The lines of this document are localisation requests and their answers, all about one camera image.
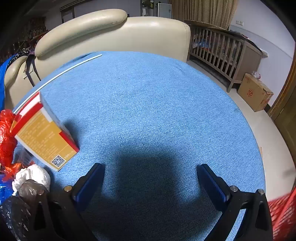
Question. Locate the red plastic basket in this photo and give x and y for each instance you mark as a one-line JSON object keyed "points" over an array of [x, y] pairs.
{"points": [[282, 215]]}

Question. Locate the white wall socket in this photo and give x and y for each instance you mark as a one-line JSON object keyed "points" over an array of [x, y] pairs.
{"points": [[239, 23]]}

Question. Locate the black plastic bag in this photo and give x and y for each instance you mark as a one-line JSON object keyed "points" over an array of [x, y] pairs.
{"points": [[13, 215]]}

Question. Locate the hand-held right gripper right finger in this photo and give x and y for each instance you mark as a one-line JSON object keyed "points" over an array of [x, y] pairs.
{"points": [[214, 185]]}

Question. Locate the blue table cloth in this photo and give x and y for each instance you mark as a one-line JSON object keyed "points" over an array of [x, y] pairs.
{"points": [[150, 104]]}

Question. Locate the white crumpled plastic bag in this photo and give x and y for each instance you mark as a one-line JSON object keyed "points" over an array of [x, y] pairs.
{"points": [[34, 173]]}

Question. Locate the clear plastic bottle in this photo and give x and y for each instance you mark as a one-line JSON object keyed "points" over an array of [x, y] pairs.
{"points": [[256, 74]]}

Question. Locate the red and gold box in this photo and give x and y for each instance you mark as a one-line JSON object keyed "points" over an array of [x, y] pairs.
{"points": [[41, 134]]}

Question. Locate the thin white strip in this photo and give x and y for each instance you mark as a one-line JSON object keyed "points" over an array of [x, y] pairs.
{"points": [[99, 55]]}

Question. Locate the red plastic bag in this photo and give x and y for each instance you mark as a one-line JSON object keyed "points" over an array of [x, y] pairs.
{"points": [[5, 139]]}

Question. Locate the wooden crib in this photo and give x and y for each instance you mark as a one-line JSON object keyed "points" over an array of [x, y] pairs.
{"points": [[247, 55]]}

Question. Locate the dark wooden cabinet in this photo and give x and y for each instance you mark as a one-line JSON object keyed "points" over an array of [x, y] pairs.
{"points": [[23, 32]]}

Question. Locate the clear plastic bag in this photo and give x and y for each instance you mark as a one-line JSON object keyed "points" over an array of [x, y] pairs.
{"points": [[23, 157]]}

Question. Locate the beige leather sofa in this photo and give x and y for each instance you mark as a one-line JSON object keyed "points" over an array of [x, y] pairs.
{"points": [[138, 34]]}

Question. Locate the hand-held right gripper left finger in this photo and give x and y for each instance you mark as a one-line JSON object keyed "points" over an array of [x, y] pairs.
{"points": [[89, 185]]}

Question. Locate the brown cardboard box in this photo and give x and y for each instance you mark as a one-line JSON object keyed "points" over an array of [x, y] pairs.
{"points": [[252, 92]]}

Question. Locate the wooden door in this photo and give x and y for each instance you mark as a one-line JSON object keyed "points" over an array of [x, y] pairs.
{"points": [[286, 111]]}

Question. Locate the blue garment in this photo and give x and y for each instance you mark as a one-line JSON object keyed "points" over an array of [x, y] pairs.
{"points": [[3, 76]]}

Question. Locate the beige curtain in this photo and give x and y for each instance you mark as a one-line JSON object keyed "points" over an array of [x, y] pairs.
{"points": [[203, 11]]}

